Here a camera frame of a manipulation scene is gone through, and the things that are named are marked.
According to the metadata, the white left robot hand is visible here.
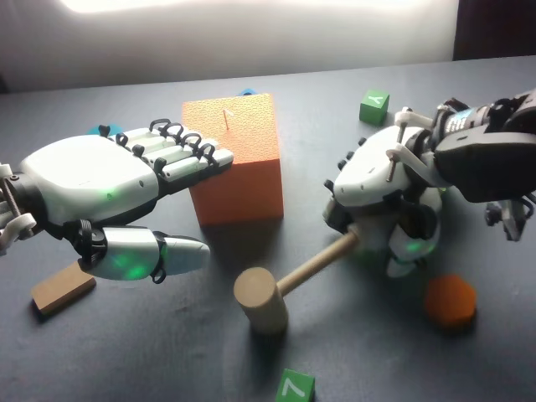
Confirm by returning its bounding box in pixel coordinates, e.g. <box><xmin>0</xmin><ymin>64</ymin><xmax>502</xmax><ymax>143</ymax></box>
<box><xmin>18</xmin><ymin>118</ymin><xmax>235</xmax><ymax>285</ymax></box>

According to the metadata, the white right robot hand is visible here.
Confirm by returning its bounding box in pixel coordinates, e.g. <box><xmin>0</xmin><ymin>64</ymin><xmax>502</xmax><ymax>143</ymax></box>
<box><xmin>322</xmin><ymin>124</ymin><xmax>445</xmax><ymax>280</ymax></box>

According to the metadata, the large orange foam cube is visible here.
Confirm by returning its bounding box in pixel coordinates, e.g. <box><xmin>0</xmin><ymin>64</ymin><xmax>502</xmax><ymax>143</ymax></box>
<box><xmin>182</xmin><ymin>93</ymin><xmax>286</xmax><ymax>229</ymax></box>

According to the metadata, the wooden mallet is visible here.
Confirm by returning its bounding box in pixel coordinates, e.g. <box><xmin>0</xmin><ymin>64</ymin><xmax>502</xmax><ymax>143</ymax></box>
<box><xmin>233</xmin><ymin>225</ymin><xmax>360</xmax><ymax>336</ymax></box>

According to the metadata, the brown wooden plank block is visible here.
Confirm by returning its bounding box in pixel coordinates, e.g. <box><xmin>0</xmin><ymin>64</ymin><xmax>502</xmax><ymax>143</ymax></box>
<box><xmin>29</xmin><ymin>261</ymin><xmax>97</xmax><ymax>317</ymax></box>

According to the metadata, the orange hexagon block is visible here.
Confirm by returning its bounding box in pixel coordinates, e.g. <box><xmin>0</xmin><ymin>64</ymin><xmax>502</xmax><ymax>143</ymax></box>
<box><xmin>423</xmin><ymin>274</ymin><xmax>477</xmax><ymax>329</ymax></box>

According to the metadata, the blue round disc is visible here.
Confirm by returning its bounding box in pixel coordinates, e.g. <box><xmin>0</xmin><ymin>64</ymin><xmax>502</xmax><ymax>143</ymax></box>
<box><xmin>85</xmin><ymin>124</ymin><xmax>121</xmax><ymax>137</ymax></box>

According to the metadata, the small green cube marked Y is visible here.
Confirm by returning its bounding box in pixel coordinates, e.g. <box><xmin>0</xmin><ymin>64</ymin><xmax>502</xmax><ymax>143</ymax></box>
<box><xmin>358</xmin><ymin>89</ymin><xmax>390</xmax><ymax>126</ymax></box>

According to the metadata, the grey table cloth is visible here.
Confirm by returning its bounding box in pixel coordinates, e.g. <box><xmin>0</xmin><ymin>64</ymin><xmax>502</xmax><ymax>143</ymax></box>
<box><xmin>0</xmin><ymin>54</ymin><xmax>536</xmax><ymax>402</ymax></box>

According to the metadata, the small green cube marked 7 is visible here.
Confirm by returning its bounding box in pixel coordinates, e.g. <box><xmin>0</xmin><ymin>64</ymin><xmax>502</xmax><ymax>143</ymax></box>
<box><xmin>275</xmin><ymin>368</ymin><xmax>316</xmax><ymax>402</ymax></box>

